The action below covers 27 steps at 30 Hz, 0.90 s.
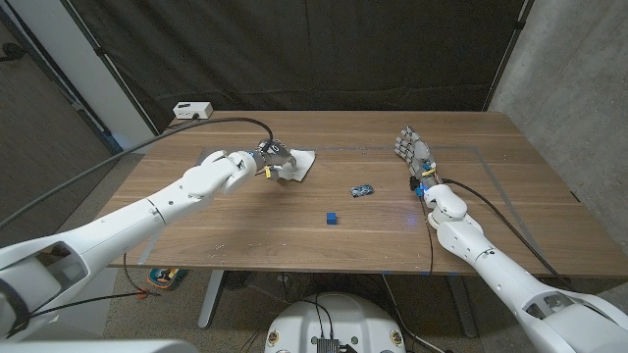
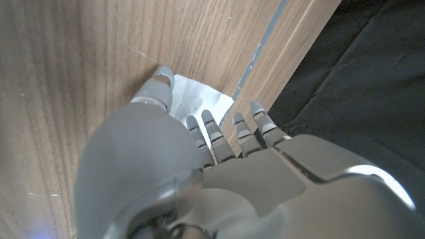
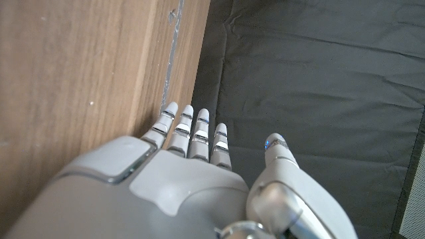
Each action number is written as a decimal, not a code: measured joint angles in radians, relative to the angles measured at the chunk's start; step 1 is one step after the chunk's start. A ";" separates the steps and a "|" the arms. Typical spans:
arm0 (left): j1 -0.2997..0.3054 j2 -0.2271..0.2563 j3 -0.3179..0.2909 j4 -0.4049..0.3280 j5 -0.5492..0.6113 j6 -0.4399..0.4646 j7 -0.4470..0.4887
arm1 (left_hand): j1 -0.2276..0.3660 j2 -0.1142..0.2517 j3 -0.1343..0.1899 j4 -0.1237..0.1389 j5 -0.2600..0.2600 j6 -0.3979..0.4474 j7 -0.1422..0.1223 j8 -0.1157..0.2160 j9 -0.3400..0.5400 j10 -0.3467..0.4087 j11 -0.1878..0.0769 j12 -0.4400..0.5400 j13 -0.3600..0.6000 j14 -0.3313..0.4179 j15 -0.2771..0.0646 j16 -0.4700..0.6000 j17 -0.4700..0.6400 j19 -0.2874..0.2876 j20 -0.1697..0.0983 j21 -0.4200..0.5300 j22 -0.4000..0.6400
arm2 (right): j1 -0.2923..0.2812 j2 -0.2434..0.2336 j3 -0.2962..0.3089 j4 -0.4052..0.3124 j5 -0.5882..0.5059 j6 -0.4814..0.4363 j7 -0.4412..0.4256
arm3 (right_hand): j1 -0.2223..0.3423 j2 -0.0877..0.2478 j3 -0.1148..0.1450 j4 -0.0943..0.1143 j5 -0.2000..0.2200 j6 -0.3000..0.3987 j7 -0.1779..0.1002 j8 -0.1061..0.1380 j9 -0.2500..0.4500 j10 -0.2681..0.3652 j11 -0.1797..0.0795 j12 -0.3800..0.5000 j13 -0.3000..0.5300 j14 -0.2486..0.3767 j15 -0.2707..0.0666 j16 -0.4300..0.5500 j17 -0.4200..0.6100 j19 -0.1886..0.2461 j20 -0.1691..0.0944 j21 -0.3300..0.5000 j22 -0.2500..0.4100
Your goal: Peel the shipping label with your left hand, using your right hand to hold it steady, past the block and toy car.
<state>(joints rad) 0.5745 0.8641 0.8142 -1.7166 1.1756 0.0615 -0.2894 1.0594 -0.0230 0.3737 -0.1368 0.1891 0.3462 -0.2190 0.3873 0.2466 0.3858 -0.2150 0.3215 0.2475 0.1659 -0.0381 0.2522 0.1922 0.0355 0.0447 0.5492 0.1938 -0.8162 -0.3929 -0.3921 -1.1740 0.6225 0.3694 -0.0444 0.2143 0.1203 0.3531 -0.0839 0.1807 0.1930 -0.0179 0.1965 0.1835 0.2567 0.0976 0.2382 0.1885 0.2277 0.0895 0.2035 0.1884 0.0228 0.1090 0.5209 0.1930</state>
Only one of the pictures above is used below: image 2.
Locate white cloth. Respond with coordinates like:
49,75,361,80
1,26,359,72
169,73,235,149

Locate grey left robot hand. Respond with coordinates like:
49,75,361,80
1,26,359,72
74,65,425,239

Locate black backdrop curtain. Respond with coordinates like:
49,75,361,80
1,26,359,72
254,0,425,220

